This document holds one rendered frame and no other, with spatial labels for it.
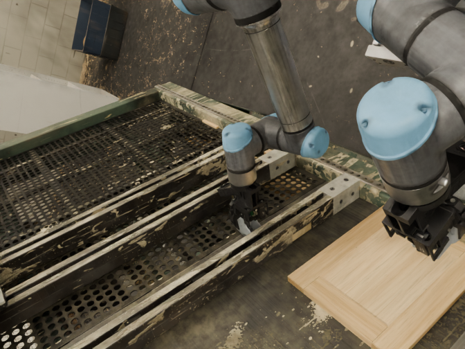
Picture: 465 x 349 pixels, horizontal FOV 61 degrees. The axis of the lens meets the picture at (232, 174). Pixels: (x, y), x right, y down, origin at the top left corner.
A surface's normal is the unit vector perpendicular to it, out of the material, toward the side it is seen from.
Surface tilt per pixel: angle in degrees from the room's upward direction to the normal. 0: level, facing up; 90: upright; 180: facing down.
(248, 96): 0
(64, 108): 90
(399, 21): 9
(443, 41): 2
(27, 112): 90
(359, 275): 57
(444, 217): 28
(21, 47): 90
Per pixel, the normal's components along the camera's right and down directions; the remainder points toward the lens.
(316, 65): -0.73, -0.09
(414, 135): 0.22, 0.66
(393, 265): -0.13, -0.83
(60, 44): 0.61, 0.35
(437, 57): -0.85, 0.14
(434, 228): -0.50, -0.52
